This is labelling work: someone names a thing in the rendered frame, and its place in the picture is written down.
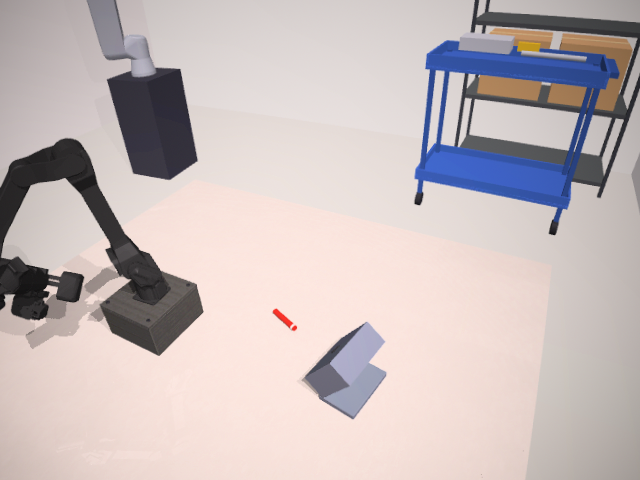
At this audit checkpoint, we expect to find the red peg with white band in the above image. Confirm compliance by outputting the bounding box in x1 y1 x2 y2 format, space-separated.
273 309 297 331

